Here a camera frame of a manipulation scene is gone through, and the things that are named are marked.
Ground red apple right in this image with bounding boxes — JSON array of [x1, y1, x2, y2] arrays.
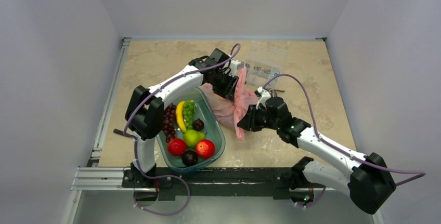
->
[[195, 139, 216, 159]]

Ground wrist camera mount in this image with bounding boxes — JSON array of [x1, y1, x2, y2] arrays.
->
[[255, 87, 271, 109], [228, 59, 244, 76]]

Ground red apple left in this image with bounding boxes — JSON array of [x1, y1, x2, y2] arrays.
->
[[167, 138, 187, 156]]

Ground red apple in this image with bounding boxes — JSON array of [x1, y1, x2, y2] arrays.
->
[[195, 139, 216, 159], [167, 138, 187, 156]]

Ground yellow fake banana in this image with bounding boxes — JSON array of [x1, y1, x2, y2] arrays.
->
[[175, 101, 187, 133]]

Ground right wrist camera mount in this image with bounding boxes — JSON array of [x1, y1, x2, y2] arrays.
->
[[255, 87, 271, 109]]

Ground dark fig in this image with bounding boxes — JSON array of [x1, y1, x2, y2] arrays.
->
[[192, 118, 205, 131]]

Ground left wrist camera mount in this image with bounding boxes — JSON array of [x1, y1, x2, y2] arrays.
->
[[228, 59, 244, 76]]

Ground purple grape bunch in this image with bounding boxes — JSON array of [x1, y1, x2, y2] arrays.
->
[[162, 103, 176, 143]]

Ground teal plastic container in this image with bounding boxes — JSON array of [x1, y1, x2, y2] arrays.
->
[[157, 88, 226, 173]]

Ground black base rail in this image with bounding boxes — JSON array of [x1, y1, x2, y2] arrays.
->
[[122, 167, 323, 204]]

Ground dark plum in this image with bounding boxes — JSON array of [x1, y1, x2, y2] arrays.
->
[[181, 150, 199, 166]]

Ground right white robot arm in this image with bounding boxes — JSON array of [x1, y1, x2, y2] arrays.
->
[[237, 97, 396, 215]]

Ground clear screw organizer box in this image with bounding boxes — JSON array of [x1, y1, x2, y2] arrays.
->
[[244, 43, 288, 87]]

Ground pink plastic bag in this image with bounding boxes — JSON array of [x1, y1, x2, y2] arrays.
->
[[199, 68, 257, 141]]

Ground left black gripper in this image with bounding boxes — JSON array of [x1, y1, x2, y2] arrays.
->
[[211, 71, 238, 102]]

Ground green grape bunch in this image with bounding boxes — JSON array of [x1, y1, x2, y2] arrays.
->
[[183, 100, 196, 130]]

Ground green fake pear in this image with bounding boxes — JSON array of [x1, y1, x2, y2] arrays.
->
[[183, 129, 205, 148]]

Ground metal pump nozzle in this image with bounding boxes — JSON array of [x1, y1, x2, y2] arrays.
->
[[269, 88, 286, 97]]

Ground small hammer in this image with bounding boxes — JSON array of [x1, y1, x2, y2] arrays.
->
[[113, 128, 129, 137]]

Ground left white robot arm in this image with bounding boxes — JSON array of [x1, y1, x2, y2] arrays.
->
[[123, 44, 240, 187]]

